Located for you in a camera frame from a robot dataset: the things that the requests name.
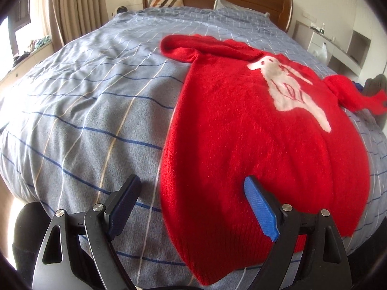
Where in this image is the red knit sweater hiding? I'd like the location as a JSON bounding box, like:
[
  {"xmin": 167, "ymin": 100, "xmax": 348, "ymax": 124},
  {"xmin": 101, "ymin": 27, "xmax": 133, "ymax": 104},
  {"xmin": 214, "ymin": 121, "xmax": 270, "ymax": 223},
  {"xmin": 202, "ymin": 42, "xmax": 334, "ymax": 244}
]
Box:
[{"xmin": 160, "ymin": 35, "xmax": 386, "ymax": 285}]

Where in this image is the blue plaid duvet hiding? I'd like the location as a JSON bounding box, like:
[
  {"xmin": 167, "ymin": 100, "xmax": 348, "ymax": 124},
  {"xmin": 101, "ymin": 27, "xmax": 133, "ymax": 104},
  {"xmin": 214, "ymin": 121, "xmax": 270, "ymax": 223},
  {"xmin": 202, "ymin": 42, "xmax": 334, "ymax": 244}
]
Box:
[{"xmin": 0, "ymin": 5, "xmax": 387, "ymax": 290}]

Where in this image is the blue cloth on chair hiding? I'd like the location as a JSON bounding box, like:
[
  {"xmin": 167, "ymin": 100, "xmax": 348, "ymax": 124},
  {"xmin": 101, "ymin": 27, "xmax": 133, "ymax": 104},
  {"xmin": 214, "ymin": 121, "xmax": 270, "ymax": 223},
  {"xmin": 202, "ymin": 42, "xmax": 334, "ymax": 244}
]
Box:
[{"xmin": 354, "ymin": 82, "xmax": 364, "ymax": 92}]

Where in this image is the dark green jacket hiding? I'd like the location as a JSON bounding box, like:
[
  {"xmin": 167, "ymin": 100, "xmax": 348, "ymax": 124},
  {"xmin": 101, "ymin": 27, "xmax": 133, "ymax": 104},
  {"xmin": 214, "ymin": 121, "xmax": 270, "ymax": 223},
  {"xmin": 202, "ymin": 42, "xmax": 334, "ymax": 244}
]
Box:
[{"xmin": 361, "ymin": 74, "xmax": 387, "ymax": 128}]

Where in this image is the window sill cabinet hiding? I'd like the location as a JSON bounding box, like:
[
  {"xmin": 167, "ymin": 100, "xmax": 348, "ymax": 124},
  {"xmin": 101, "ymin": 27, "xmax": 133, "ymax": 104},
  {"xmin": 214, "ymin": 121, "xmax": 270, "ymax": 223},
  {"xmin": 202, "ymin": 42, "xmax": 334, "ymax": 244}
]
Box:
[{"xmin": 1, "ymin": 41, "xmax": 54, "ymax": 90}]

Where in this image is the white plastic bag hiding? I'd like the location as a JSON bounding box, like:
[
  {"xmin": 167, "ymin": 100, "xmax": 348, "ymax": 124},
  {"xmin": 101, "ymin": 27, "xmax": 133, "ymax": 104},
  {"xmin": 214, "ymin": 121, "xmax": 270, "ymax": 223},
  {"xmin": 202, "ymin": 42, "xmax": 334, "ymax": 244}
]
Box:
[{"xmin": 312, "ymin": 42, "xmax": 328, "ymax": 65}]

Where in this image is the clutter on window sill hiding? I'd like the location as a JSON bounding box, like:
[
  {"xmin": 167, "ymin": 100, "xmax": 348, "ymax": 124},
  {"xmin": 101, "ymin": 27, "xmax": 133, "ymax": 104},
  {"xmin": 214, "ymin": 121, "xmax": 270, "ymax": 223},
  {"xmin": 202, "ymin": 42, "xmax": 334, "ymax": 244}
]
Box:
[{"xmin": 13, "ymin": 35, "xmax": 51, "ymax": 67}]

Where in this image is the white desk unit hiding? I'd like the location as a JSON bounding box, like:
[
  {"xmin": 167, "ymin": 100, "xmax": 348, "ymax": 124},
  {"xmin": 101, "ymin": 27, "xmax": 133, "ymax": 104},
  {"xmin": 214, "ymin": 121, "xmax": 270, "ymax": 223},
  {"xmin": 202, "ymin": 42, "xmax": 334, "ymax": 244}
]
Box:
[{"xmin": 293, "ymin": 21, "xmax": 371, "ymax": 81}]

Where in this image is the bottle on desk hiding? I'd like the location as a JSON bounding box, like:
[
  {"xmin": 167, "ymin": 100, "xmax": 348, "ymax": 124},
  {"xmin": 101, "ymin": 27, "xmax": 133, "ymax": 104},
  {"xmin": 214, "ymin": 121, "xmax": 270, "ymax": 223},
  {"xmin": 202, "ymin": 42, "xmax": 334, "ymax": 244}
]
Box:
[{"xmin": 320, "ymin": 23, "xmax": 325, "ymax": 35}]

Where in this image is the beige curtain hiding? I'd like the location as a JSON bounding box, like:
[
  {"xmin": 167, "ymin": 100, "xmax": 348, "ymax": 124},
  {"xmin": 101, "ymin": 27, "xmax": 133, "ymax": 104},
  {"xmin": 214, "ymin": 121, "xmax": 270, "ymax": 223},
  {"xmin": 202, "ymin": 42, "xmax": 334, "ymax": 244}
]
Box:
[{"xmin": 49, "ymin": 0, "xmax": 108, "ymax": 51}]

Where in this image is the blue plaid pillow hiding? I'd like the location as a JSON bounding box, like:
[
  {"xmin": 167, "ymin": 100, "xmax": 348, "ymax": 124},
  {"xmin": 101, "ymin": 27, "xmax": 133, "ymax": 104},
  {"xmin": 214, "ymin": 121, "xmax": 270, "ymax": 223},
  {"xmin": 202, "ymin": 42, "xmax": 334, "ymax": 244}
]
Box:
[{"xmin": 213, "ymin": 0, "xmax": 270, "ymax": 18}]

